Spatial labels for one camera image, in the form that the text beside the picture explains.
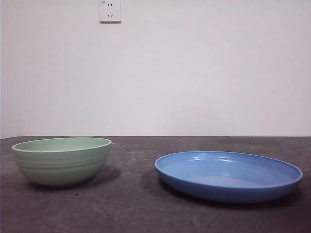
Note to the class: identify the green ribbed bowl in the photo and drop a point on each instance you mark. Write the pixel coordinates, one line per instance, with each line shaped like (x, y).
(60, 167)

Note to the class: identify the white wall socket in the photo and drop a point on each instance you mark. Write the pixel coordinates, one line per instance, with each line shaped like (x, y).
(110, 11)

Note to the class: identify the blue plate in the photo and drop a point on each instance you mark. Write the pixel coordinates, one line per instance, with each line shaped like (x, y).
(226, 189)

